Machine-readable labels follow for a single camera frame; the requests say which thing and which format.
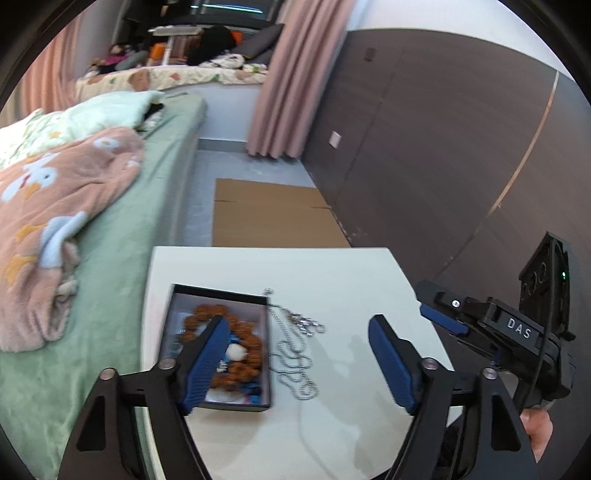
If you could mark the dark wall switch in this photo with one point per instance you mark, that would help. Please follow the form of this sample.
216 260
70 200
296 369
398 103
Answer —
369 53

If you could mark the orange box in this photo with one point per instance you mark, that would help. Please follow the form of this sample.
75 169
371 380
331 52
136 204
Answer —
158 54

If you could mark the pink curtain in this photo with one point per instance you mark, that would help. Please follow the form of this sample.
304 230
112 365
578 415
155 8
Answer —
51 69
295 83

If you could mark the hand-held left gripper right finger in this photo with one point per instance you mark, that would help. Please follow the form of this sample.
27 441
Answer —
392 369

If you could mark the pink printed blanket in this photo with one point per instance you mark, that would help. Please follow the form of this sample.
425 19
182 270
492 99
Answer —
69 194

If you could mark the dark wooden wardrobe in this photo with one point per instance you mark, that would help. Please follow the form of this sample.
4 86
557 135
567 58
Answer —
438 138

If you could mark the small white folding table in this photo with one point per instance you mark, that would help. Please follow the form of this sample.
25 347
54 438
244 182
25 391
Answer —
178 34

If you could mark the black box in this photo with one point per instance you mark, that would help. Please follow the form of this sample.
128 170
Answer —
178 304

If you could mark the white wall switch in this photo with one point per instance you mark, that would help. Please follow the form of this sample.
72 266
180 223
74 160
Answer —
335 139

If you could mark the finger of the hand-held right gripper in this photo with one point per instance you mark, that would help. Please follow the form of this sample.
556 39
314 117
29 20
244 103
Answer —
445 321
445 301

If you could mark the colourful plush pile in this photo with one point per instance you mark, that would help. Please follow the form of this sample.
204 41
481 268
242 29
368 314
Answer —
117 60

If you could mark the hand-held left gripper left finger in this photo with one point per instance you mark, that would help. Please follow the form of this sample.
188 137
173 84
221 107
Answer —
203 369

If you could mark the white printed cushion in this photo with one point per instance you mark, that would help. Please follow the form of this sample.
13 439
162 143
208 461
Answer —
231 62

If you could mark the light green quilt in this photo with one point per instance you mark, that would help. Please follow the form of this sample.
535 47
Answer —
106 106

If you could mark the cardboard floor sheet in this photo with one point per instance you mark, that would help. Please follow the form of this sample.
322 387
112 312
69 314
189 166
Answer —
272 217

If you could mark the grey pillow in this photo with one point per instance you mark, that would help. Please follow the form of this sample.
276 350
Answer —
261 41

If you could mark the bed with green sheet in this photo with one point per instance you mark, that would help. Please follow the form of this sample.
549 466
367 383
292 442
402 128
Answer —
115 277

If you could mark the patterned platform mattress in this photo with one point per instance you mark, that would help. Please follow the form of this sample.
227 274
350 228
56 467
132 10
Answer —
175 78

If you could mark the black bag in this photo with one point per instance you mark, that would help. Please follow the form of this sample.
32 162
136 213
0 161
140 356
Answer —
212 44

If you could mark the person's right hand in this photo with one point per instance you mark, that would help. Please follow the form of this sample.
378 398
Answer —
538 434

